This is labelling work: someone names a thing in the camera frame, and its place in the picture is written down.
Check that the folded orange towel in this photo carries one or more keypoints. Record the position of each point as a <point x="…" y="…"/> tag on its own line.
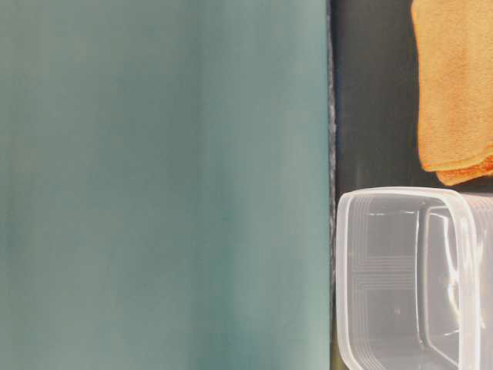
<point x="454" y="44"/>

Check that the clear plastic container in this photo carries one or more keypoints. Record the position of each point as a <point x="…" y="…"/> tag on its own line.
<point x="414" y="279"/>

